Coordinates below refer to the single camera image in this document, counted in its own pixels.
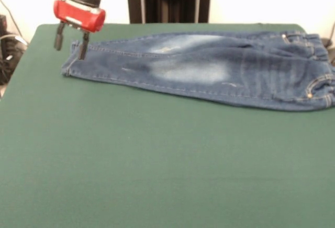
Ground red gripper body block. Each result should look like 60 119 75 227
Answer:
53 0 107 33

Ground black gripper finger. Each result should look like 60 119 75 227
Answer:
77 31 90 61
53 22 66 51

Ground blue denim jeans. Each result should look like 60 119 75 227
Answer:
61 30 335 112

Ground dark green table cloth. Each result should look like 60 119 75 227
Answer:
0 23 335 228

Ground thin grey cable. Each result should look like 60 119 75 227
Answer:
0 0 27 43

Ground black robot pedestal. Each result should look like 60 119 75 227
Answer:
121 0 217 24

